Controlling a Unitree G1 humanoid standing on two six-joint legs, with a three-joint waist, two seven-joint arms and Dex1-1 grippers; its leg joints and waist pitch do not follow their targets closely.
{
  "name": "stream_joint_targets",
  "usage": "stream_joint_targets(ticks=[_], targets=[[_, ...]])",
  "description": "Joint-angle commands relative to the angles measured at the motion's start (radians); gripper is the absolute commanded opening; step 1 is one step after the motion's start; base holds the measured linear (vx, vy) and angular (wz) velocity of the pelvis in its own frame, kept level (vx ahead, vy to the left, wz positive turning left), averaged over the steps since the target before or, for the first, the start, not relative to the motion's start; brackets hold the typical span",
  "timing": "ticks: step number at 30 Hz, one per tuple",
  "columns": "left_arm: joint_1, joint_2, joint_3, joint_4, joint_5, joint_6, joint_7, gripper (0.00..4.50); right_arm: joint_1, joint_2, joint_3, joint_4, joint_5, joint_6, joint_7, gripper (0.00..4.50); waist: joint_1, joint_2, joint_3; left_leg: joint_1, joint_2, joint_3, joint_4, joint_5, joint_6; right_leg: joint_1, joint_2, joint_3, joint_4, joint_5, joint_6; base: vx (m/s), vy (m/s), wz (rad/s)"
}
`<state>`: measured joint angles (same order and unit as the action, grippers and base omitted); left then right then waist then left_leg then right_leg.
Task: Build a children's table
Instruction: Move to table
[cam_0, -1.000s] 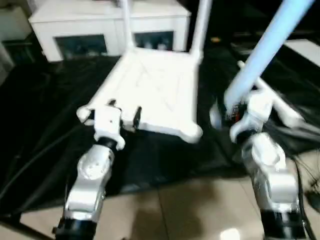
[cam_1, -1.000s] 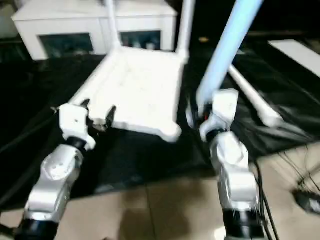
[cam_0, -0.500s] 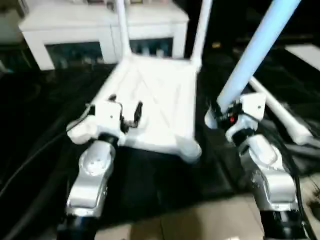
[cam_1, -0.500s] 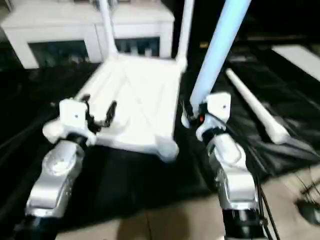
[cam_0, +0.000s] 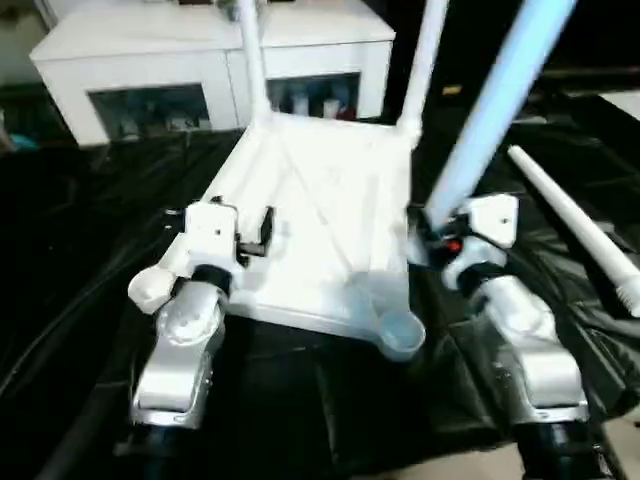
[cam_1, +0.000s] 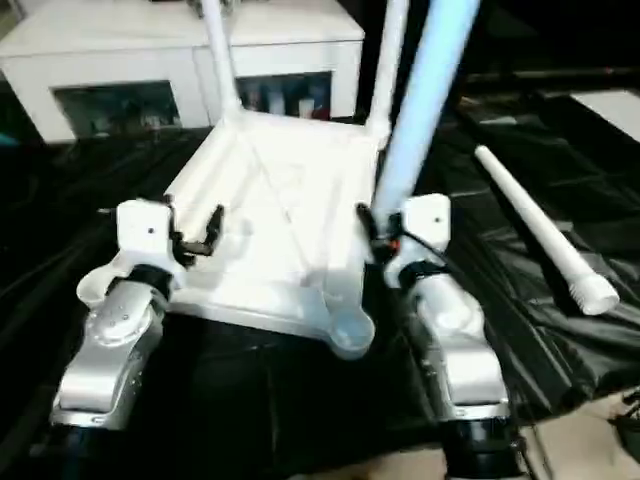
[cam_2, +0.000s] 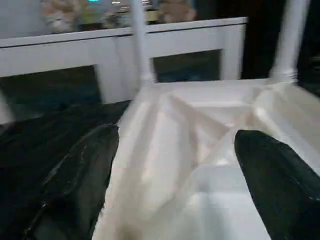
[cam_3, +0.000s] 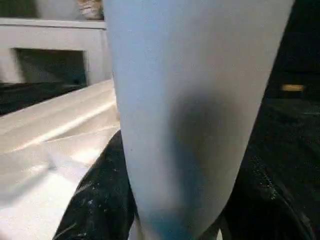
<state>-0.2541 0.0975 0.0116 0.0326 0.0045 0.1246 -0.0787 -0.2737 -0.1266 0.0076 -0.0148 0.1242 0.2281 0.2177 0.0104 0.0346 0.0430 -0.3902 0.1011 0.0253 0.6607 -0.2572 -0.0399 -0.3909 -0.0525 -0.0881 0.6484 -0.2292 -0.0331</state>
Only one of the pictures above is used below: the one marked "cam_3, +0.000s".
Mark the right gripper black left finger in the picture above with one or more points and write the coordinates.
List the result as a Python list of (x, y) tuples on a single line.
[(97, 200)]

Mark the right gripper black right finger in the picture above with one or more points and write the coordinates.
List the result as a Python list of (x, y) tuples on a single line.
[(280, 220)]

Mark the white plastic table top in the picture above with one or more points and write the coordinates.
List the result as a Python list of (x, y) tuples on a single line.
[(45, 150)]

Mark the white plastic table leg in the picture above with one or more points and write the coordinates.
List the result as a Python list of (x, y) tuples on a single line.
[(190, 100)]

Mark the black plastic mat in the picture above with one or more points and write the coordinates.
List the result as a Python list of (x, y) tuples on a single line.
[(295, 140)]

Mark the small yellow tag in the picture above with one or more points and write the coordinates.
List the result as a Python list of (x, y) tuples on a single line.
[(292, 88)]

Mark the beige plush toy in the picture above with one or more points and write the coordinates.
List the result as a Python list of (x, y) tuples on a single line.
[(91, 7)]

